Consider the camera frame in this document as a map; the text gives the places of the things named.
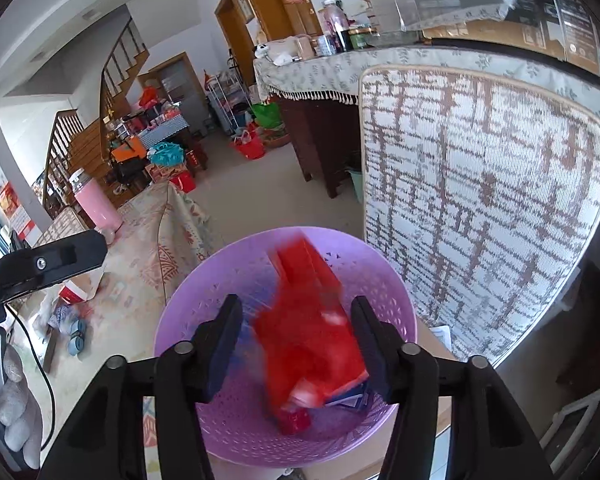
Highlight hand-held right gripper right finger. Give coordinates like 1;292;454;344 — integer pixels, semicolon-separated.
351;296;566;480

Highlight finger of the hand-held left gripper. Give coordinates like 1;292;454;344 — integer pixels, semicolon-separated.
0;230;108;303

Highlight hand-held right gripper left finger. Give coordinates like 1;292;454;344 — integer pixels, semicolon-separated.
39;294;243;480

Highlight red white paper box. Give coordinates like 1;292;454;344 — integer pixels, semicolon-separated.
59;269;104;307

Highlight red plastic packet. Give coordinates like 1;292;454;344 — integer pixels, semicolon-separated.
252;239;372;436

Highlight purple plastic basket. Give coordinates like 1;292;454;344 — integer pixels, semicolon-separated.
153;227;418;463

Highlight person's left hand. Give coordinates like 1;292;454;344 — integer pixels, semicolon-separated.
0;344;44;471

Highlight blue white packet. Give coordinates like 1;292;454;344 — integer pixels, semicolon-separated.
325;380;374;413

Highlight pink thermos bottle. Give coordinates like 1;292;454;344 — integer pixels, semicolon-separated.
69;168;124;233

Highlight blue slippers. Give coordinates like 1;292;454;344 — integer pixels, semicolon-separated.
66;319;92;359

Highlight wooden staircase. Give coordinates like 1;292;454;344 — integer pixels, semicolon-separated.
42;17;151;213

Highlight orange box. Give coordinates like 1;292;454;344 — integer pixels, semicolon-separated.
110;139;147;162

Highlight red gift box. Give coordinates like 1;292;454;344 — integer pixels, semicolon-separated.
167;170;197;194

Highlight teal bag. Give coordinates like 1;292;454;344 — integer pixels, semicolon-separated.
149;141;187;167

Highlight green plastic bin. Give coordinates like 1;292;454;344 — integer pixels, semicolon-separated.
346;167;366;206

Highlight checkered cloth side table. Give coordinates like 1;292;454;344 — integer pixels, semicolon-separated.
136;111;190;150

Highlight chair with patterned cushion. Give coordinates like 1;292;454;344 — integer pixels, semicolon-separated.
357;65;600;367

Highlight dark wooden sideboard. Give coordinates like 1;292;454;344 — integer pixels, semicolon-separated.
279;95;363;200

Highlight green bag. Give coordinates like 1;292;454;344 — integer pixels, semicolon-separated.
251;102;285;129

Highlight leaf print sideboard cloth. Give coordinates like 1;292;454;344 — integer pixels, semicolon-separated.
252;46;600;128

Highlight pink lidded jar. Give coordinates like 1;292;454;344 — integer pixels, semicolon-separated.
319;0;351;52

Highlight red wall calendar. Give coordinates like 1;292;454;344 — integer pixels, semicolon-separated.
0;180;32;241

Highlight black cable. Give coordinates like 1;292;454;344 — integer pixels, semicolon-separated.
5;304;57;453

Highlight white metal frame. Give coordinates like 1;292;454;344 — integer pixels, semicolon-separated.
539;389;600;457

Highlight white wire rack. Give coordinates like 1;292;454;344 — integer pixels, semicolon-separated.
205;71;253;136

